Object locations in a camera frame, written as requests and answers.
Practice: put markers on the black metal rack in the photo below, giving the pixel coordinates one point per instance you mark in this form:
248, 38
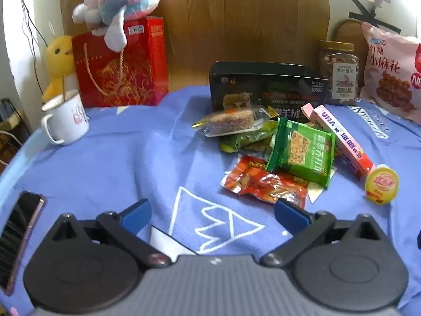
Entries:
10, 121

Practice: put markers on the white enamel mug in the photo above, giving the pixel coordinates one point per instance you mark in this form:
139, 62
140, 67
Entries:
69, 125

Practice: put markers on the white snack packet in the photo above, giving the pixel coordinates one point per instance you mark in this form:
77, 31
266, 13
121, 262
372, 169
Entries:
315, 192

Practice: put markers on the yellow jelly cup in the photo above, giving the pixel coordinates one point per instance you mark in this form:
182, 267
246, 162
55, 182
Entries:
381, 184

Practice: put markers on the black tape strip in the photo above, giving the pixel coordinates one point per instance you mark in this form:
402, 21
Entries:
363, 6
378, 23

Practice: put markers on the pink snack box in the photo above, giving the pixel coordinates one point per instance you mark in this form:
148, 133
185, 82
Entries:
342, 141

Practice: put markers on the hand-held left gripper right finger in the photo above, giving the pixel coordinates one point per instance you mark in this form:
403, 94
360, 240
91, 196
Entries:
289, 211

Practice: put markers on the green cracker packet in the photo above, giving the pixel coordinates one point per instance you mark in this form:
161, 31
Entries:
299, 148

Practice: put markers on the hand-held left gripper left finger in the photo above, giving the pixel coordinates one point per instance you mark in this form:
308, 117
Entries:
136, 214

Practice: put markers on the dark green snack packet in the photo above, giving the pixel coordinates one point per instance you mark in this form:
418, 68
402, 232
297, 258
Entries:
240, 142

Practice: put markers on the red gift bag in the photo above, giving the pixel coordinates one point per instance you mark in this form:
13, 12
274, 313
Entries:
138, 72

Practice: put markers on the clear nut jar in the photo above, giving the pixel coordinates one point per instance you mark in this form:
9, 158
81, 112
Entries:
338, 75

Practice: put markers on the black tin box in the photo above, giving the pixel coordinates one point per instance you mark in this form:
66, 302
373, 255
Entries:
250, 85

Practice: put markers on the smartphone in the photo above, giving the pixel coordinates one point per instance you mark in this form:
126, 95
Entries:
19, 230

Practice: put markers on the round wooden board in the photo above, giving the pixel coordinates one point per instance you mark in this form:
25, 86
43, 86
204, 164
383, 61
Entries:
345, 33

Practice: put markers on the pink blue plush toy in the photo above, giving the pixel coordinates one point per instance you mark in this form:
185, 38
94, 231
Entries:
125, 0

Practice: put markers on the red snack packet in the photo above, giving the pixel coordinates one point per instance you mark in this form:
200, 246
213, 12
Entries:
263, 181

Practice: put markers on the pink snack bag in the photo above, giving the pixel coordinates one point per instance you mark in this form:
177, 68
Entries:
388, 72

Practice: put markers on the wood grain backdrop sheet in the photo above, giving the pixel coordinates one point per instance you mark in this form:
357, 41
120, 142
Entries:
230, 23

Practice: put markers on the yellow duck plush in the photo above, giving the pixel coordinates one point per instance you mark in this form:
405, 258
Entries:
59, 56

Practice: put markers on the thin wooden stick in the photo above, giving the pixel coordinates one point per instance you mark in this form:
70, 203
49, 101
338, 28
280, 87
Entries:
63, 87

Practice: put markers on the blue printed cloth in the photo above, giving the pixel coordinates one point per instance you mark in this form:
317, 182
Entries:
131, 158

